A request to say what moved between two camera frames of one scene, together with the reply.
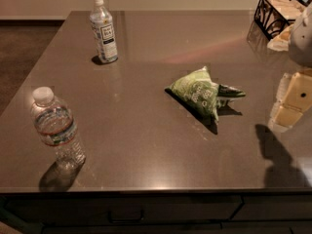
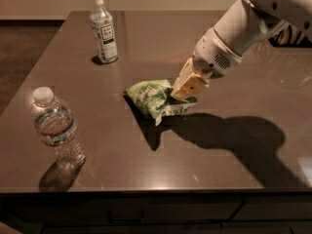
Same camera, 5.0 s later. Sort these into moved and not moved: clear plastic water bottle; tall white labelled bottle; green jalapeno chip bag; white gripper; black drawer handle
Moved: green jalapeno chip bag; white gripper
Not moved: tall white labelled bottle; black drawer handle; clear plastic water bottle
